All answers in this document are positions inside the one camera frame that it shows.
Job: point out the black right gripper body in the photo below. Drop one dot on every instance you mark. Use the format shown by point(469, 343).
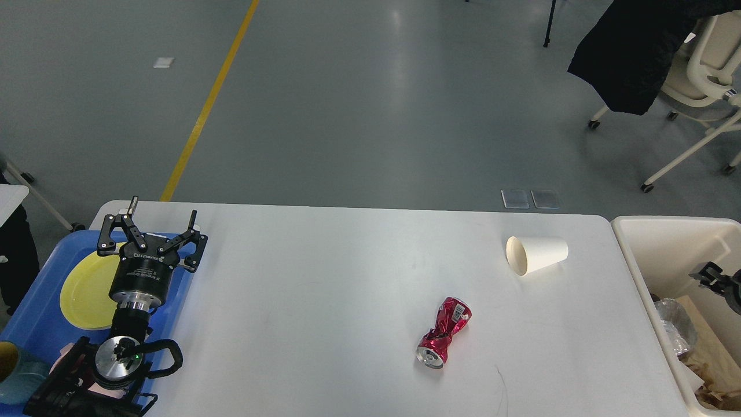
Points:
point(732, 292)

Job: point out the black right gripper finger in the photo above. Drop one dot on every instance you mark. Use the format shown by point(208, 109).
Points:
point(712, 277)

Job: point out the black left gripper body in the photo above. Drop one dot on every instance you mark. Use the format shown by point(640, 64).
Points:
point(143, 277)

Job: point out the yellow plastic plate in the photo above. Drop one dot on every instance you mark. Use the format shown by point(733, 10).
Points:
point(84, 298)

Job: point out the silver foil bag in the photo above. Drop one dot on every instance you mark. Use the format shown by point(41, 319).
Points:
point(678, 326)

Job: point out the brown paper bag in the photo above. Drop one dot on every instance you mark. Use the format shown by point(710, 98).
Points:
point(717, 346)

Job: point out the pink ribbed mug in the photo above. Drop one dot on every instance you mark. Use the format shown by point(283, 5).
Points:
point(69, 347)

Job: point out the brown paper ball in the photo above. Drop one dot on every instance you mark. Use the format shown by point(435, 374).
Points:
point(720, 375)

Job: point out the teal mug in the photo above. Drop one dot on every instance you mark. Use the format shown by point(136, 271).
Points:
point(21, 373)

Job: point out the white lid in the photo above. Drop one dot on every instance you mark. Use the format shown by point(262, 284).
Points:
point(529, 254)

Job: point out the crushed red soda can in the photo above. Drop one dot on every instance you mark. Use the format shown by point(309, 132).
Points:
point(452, 316)

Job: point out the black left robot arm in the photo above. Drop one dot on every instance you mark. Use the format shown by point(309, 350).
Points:
point(106, 378)

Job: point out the white plastic bin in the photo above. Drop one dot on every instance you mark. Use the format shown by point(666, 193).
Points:
point(662, 253)

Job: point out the blue plastic tray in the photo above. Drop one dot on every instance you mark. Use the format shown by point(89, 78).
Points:
point(39, 326)

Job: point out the white side table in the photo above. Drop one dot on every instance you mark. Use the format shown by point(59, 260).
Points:
point(12, 195)

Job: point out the white office chair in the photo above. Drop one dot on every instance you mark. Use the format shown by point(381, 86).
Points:
point(700, 85)

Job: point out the black jacket on chair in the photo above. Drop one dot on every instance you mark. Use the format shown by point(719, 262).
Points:
point(627, 55)

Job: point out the black tripod leg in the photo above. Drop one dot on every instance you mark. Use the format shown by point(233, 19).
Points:
point(549, 25)

